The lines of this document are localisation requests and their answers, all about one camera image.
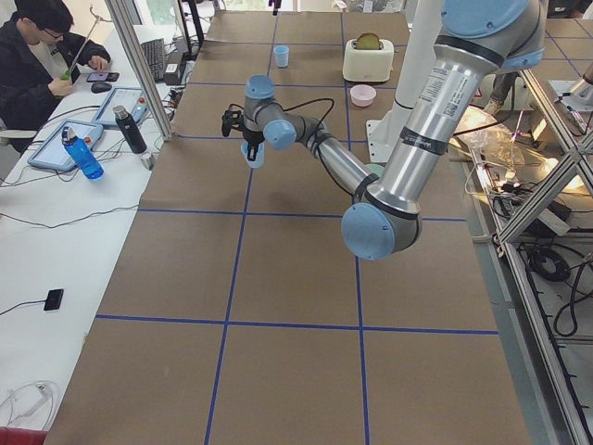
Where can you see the green handled grabber stick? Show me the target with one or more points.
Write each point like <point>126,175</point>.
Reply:
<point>67,74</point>

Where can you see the small black box device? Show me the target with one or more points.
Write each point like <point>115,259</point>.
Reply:
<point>53,300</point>

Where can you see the pink bowl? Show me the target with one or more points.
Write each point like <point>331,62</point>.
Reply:
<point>362,95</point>

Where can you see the blue cup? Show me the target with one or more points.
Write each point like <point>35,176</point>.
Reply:
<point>281,55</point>
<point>254,154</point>

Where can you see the black computer mouse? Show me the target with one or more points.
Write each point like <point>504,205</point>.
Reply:
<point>100,87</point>

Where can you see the black thermos bottle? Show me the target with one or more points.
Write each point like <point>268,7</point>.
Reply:
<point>129,129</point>

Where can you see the blue water bottle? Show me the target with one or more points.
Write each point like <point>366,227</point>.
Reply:
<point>81,154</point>

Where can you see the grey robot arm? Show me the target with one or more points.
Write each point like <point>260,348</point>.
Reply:
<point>459,44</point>

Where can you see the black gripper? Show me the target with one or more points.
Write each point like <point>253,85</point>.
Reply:
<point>250,137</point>

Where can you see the aluminium frame post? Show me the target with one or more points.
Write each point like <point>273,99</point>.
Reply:
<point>128,38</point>

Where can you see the seated person in black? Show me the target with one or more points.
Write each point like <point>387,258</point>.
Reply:
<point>37,47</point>

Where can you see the toast slice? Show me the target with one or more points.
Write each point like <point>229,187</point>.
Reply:
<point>368,41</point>

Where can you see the far teach pendant tablet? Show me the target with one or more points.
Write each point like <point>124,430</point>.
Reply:
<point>131,98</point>

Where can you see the green bowl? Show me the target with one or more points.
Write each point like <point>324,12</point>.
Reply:
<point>376,169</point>

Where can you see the cream toaster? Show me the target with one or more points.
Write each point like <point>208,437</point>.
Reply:
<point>368,66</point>

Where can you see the crumpled plastic bag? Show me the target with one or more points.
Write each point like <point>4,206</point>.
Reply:
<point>481,133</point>

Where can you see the black keyboard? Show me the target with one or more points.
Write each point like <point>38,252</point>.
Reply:
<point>154,52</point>

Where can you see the black smartphone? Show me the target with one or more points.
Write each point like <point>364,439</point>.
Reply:
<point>107,77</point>

